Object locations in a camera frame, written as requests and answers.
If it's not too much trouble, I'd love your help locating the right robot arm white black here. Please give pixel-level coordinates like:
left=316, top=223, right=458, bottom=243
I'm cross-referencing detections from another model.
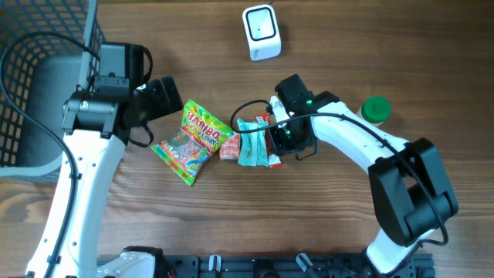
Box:
left=268, top=74, right=458, bottom=277

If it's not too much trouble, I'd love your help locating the green lid seasoning jar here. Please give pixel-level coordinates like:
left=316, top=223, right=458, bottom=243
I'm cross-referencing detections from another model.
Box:
left=356, top=96, right=391, bottom=127

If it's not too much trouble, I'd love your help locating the white barcode scanner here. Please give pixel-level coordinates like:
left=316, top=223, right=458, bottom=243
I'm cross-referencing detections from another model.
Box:
left=242, top=4, right=282, bottom=61

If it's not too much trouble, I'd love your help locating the green Haribo candy bag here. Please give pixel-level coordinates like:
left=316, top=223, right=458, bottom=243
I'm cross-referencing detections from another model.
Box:
left=151, top=100, right=233, bottom=186

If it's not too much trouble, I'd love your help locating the black mounting rail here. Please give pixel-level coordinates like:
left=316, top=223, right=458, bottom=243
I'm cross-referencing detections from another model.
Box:
left=96, top=253, right=436, bottom=278

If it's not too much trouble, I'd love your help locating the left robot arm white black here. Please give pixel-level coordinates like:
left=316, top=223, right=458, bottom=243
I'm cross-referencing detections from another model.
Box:
left=25, top=42, right=184, bottom=277

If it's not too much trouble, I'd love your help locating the teal snack packet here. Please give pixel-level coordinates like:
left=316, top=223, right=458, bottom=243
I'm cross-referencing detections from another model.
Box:
left=237, top=118, right=269, bottom=167

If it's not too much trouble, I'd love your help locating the red stick sachet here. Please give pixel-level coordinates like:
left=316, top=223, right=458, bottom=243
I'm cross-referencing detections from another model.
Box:
left=255, top=113, right=283, bottom=168

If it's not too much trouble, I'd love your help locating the red tissue pack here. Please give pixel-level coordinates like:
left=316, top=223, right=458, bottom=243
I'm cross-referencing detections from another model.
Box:
left=219, top=133, right=241, bottom=160

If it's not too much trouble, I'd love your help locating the grey plastic mesh basket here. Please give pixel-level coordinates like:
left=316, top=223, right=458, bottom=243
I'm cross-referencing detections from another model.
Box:
left=1, top=0, right=104, bottom=181

